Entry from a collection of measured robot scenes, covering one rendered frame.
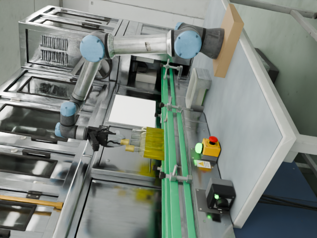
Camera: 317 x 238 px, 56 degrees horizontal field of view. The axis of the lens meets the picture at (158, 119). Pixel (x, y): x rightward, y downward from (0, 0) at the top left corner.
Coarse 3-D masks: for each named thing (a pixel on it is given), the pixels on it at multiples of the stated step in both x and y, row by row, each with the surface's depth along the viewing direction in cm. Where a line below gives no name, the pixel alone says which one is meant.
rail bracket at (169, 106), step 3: (171, 96) 169; (171, 99) 169; (162, 102) 171; (159, 105) 172; (162, 105) 170; (165, 105) 170; (168, 105) 170; (171, 105) 170; (180, 105) 172; (168, 108) 171; (171, 108) 171; (174, 108) 171; (177, 108) 171; (180, 108) 171; (165, 120) 176
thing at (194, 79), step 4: (192, 72) 181; (192, 76) 182; (196, 76) 167; (192, 80) 184; (196, 80) 167; (192, 84) 185; (196, 84) 168; (188, 88) 187; (192, 88) 186; (188, 92) 188; (192, 92) 170; (188, 96) 189; (192, 96) 171; (188, 100) 188; (188, 104) 183
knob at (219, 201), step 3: (219, 198) 105; (222, 198) 104; (216, 201) 105; (219, 201) 104; (222, 201) 103; (225, 201) 104; (216, 204) 105; (219, 204) 103; (222, 204) 103; (225, 204) 103; (219, 207) 103; (222, 207) 103; (225, 207) 103; (228, 207) 104; (219, 210) 105; (222, 210) 103; (225, 210) 103; (228, 210) 103
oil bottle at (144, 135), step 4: (144, 132) 166; (148, 132) 166; (140, 136) 164; (144, 136) 163; (148, 136) 163; (152, 136) 163; (156, 136) 164; (160, 136) 165; (140, 140) 164; (160, 140) 163
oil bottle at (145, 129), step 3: (141, 129) 170; (144, 129) 168; (147, 129) 169; (150, 129) 170; (153, 129) 170; (156, 129) 171; (159, 129) 171; (162, 129) 172; (141, 132) 169; (150, 132) 168; (153, 132) 168; (156, 132) 168; (159, 132) 169; (162, 132) 169
